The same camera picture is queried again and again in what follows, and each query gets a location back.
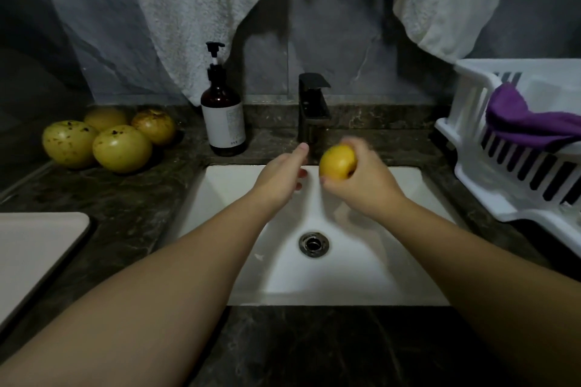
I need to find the dark soap pump bottle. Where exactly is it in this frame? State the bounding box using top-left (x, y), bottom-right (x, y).
top-left (200, 41), bottom-right (248, 157)

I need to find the beige plastic tray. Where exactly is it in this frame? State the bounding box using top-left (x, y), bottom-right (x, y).
top-left (0, 212), bottom-right (92, 331)

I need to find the metal sink drain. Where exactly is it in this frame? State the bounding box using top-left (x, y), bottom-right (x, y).
top-left (298, 230), bottom-right (332, 259)

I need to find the black faucet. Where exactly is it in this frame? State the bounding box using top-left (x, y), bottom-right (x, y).
top-left (298, 72), bottom-right (333, 155)

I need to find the person's left hand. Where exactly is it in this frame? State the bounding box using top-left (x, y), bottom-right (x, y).
top-left (248, 143), bottom-right (310, 222)

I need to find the spotted yellow apple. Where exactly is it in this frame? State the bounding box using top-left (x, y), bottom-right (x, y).
top-left (318, 143), bottom-right (358, 182)

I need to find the person's right hand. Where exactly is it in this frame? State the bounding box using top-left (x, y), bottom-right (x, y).
top-left (320, 135), bottom-right (412, 226)

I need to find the white hanging towel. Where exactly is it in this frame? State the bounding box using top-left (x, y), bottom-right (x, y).
top-left (120, 0), bottom-right (516, 104)

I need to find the person's right forearm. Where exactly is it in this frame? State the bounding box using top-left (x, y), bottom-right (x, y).
top-left (386, 199), bottom-right (581, 387)

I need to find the white plastic basket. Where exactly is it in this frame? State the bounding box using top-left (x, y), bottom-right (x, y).
top-left (435, 58), bottom-right (581, 256)

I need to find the group of yellow apples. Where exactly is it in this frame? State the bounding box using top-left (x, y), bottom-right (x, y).
top-left (41, 106), bottom-right (178, 175)

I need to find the white sink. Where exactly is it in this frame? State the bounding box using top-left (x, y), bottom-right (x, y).
top-left (172, 164), bottom-right (459, 307)

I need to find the purple cloth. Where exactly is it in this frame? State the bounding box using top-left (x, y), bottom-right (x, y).
top-left (485, 83), bottom-right (581, 152)

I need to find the person's left forearm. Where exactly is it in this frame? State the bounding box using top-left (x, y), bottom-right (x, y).
top-left (0, 196), bottom-right (272, 387)

